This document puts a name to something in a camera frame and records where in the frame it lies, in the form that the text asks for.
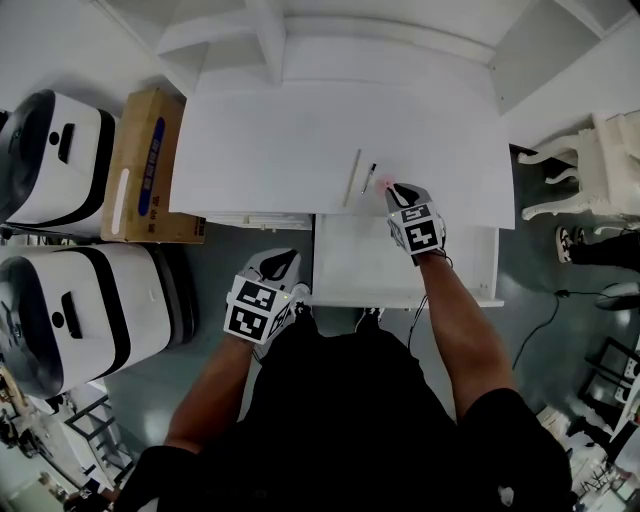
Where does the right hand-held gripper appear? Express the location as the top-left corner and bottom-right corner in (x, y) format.
(383, 182), (446, 267)

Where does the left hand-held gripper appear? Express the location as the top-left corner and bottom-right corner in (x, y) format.
(223, 248), (303, 345)

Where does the white ruler stick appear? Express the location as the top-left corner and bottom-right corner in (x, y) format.
(341, 148), (362, 208)

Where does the large white drawer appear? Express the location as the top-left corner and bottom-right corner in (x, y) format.
(310, 213), (506, 309)

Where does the person's left forearm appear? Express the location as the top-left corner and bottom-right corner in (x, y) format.
(164, 333), (256, 454)

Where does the person's right forearm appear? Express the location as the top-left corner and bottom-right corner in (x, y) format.
(417, 249), (516, 421)

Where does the small white drawer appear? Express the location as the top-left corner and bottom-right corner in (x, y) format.
(204, 213), (314, 232)

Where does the white desk with hutch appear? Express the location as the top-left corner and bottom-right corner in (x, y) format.
(94, 0), (640, 309)

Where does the person's left white shoe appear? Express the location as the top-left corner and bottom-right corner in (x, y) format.
(292, 282), (314, 314)

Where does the person's white shoe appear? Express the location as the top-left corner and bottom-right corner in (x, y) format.
(355, 305), (387, 331)
(292, 282), (314, 314)

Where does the person's right white shoe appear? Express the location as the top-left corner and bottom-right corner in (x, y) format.
(355, 305), (387, 331)

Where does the white black robot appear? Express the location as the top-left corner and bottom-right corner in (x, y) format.
(0, 88), (117, 239)
(0, 243), (197, 401)

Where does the brown cardboard box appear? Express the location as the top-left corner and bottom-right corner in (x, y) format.
(100, 87), (207, 245)

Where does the person's black clothing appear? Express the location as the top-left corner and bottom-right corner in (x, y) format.
(112, 312), (574, 512)

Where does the cream vanity table with mirror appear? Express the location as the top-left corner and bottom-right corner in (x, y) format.
(517, 109), (640, 236)

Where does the grey oval device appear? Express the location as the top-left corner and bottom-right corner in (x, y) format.
(594, 282), (640, 312)

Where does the black floor cable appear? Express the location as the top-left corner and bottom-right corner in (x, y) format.
(512, 289), (601, 371)

